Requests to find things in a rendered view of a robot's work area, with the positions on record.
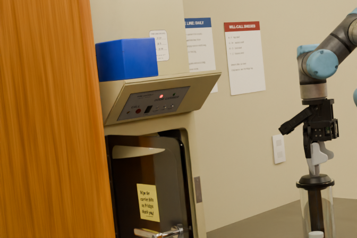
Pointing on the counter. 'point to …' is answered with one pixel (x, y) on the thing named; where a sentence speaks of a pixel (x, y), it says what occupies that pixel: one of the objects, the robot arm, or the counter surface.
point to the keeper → (197, 189)
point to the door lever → (156, 232)
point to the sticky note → (148, 202)
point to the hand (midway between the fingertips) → (313, 169)
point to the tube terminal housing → (139, 10)
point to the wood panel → (50, 110)
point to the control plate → (151, 99)
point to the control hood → (160, 84)
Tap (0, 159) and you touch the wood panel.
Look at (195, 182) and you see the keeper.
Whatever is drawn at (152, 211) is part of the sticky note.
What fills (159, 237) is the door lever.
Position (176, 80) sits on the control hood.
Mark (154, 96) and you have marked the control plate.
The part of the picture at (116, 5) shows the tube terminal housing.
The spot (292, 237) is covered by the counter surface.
